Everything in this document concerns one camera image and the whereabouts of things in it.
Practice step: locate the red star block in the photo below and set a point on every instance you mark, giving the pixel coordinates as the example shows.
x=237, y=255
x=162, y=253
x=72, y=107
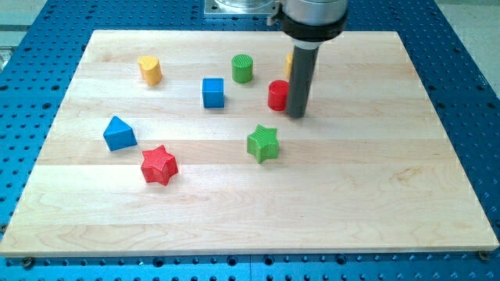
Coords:
x=158, y=165

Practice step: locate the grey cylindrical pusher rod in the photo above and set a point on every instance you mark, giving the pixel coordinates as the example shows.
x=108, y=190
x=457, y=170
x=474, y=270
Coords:
x=301, y=77

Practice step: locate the green cylinder block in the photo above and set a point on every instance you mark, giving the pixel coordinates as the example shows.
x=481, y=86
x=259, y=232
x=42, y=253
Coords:
x=242, y=68

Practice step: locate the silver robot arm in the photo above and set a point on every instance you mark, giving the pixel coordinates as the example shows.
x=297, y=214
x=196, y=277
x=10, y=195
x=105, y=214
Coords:
x=309, y=23

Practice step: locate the light wooden board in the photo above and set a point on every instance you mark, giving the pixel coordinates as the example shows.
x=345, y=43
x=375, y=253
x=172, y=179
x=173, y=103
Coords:
x=369, y=168

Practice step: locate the blue cube block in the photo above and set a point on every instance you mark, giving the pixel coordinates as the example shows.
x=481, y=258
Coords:
x=213, y=92

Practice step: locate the green star block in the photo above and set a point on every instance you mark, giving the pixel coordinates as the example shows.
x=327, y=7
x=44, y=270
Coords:
x=263, y=144

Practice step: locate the yellow block behind rod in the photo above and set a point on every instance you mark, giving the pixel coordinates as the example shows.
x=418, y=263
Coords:
x=288, y=65

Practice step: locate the yellow heart block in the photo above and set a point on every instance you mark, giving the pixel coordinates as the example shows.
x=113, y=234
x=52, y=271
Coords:
x=150, y=69

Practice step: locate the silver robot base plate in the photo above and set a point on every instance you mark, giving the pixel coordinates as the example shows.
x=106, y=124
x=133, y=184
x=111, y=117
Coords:
x=238, y=7

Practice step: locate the red cylinder block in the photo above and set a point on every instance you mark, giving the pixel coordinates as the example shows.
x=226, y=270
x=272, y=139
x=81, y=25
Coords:
x=277, y=95

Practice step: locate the blue triangle block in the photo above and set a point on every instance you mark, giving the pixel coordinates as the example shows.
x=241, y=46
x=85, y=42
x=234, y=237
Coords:
x=119, y=134

